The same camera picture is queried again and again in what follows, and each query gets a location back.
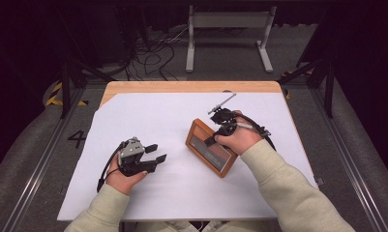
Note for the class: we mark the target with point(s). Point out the person's left hand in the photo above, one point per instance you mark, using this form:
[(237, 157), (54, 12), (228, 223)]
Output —
[(122, 184)]

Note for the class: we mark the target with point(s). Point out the black metal frame stand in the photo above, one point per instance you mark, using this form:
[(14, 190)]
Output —
[(65, 90), (329, 93)]

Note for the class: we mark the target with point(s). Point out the person's right hand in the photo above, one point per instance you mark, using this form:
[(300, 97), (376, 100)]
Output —
[(240, 140)]

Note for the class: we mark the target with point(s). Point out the white paper sheet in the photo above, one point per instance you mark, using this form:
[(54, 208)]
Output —
[(182, 193)]

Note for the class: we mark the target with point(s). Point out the white metal stand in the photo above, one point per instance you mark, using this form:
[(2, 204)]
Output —
[(230, 20)]

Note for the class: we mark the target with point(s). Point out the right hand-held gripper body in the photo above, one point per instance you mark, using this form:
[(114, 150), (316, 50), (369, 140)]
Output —
[(226, 118)]

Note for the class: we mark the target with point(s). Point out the person's right leg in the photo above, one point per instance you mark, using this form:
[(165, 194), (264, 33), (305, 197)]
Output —
[(236, 226)]

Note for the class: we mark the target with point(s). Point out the wooden tray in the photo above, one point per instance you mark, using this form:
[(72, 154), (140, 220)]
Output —
[(214, 158)]

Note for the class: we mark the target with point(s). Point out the yellow black hazard tape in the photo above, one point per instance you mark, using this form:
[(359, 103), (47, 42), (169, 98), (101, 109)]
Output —
[(53, 96), (287, 94)]

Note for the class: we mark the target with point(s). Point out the small grey table clamp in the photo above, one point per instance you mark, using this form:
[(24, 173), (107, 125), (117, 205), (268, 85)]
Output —
[(319, 181)]

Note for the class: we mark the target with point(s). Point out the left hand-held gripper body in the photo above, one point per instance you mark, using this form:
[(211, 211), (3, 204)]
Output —
[(132, 151)]

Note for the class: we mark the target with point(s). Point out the aluminium rail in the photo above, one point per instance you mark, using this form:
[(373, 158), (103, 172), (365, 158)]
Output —
[(349, 167), (41, 164)]

